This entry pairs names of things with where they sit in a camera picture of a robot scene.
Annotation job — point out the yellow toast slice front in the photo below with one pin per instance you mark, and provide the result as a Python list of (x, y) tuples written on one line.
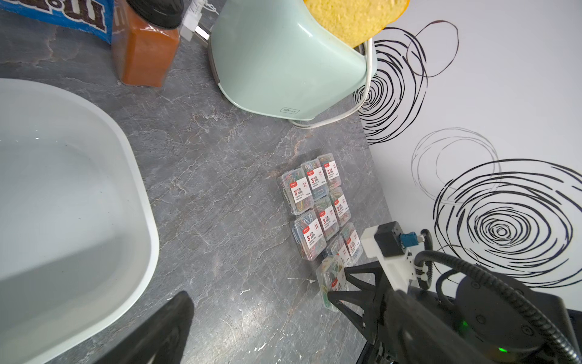
[(356, 21)]

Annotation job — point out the blue candy packet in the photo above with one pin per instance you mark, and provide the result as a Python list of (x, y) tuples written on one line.
[(90, 16)]

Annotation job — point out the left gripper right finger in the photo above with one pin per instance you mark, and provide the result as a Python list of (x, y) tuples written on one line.
[(415, 335)]

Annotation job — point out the white storage box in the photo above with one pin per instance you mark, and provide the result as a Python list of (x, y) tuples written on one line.
[(79, 243)]

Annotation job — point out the orange spice bottle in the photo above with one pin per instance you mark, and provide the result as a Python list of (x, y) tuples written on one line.
[(145, 39)]

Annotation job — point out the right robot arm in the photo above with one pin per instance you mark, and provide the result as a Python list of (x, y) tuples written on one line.
[(500, 317)]

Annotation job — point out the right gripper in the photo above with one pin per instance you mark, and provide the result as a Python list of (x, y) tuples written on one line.
[(366, 310)]

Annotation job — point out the mint green toaster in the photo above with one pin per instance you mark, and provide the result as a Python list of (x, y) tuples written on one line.
[(273, 58)]

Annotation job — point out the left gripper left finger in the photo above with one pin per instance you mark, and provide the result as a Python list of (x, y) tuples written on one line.
[(161, 338)]

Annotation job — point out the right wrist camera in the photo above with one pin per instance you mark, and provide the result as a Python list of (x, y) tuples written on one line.
[(396, 250)]

